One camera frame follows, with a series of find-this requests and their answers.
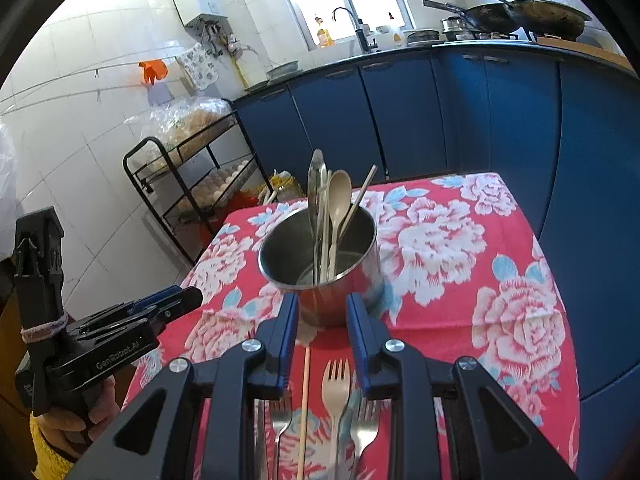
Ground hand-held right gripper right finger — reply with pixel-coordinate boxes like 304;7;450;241
346;291;576;480

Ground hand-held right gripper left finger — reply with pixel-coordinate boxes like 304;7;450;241
65;291;300;480

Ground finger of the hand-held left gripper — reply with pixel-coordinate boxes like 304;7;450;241
129;285;184;314
149;286;204;329

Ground silver fork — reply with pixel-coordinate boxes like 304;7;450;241
321;358;352;480

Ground stainless steel pot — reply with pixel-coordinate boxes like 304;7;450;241
258;204;385;328

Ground wooden chopstick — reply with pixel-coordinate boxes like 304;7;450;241
296;347;312;480
342;164;378;246

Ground steel fork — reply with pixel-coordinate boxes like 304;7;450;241
271;394;294;480
350;399;382;480

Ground beige spoon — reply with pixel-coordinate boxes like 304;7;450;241
327;170;353;281

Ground steel table knife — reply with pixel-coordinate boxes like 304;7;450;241
306;148;328;286

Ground person's left forearm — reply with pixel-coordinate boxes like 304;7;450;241
29;412;87;480

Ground person's left hand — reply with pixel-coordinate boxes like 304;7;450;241
36;376;122;461

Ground pink rubber band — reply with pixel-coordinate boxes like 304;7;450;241
21;312;69;345

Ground red floral tablecloth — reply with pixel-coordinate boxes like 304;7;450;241
120;172;581;480

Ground tray of eggs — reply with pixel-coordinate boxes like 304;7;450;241
177;157;256;213

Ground black metal rack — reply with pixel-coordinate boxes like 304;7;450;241
122;110;273;266

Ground clear bag of bread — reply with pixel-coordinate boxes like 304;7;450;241
124;97;236;171

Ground orange rubber glove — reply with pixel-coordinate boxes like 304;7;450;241
139;60;168;86

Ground patterned white cloth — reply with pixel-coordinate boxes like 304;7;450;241
175;42;221;91

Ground grey bowl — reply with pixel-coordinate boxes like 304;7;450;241
265;60;301;81

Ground blue kitchen cabinets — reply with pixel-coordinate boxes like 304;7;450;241
232;42;640;480

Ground kitchen faucet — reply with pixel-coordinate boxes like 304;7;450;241
332;7;378;55

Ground steel basin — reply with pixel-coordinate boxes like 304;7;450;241
405;29;441;47

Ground small steel lidded pot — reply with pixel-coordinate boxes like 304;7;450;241
440;16;476;41

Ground black frying pan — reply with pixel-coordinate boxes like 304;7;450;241
422;0;523;33

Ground wooden cutting board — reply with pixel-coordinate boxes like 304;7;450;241
537;34;628;71

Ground black wok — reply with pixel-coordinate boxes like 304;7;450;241
450;0;593;41

